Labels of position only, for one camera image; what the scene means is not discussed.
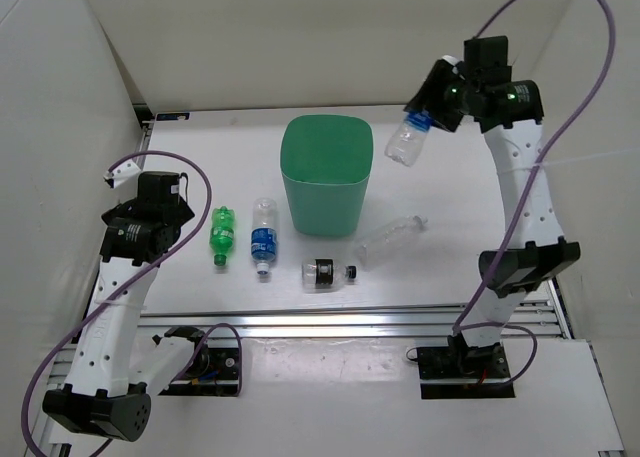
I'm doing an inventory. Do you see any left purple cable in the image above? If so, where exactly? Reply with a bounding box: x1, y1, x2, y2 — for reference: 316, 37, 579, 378
20, 150, 245, 456

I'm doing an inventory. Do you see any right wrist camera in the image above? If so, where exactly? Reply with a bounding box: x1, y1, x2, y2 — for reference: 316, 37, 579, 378
463, 35, 509, 74

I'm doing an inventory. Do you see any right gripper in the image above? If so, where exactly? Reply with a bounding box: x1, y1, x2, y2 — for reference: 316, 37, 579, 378
402, 60, 477, 134

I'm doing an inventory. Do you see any clear crushed plastic bottle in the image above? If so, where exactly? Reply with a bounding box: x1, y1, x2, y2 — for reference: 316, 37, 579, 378
355, 215, 428, 268

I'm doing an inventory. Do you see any green plastic bin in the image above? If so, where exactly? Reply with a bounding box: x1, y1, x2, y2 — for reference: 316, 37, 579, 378
280, 114, 374, 238

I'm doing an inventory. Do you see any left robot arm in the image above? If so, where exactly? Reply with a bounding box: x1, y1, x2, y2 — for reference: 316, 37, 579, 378
43, 195, 210, 442

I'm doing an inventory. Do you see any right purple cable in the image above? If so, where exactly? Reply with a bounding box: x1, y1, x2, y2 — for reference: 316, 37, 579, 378
452, 0, 617, 384

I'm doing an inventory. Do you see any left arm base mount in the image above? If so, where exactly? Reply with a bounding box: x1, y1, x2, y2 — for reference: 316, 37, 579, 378
160, 323, 243, 397

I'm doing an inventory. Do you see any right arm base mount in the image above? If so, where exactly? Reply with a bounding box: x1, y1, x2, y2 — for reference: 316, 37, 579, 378
405, 337, 515, 400

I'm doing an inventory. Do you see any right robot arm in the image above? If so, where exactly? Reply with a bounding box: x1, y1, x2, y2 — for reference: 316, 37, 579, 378
406, 55, 580, 377

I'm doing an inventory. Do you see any green soda bottle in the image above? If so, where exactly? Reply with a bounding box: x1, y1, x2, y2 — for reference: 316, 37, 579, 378
209, 206, 235, 268

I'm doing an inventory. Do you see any purple cable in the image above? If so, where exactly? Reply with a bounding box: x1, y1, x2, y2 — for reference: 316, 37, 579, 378
20, 150, 245, 456
452, 0, 617, 384

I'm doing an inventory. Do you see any clear bottle blue label white cap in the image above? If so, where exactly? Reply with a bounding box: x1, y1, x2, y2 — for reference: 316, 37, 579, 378
385, 111, 432, 167

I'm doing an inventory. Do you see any small clear bottle black label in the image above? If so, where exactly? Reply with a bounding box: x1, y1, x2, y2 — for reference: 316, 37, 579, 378
301, 258, 357, 290

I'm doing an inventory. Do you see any aluminium table frame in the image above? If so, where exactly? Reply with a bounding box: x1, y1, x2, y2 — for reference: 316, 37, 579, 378
29, 104, 571, 448

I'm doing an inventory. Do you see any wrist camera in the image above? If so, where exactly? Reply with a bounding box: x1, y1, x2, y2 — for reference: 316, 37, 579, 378
137, 171, 182, 206
463, 35, 509, 74

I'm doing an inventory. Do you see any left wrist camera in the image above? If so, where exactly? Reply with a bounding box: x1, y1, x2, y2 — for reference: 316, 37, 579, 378
137, 171, 182, 206

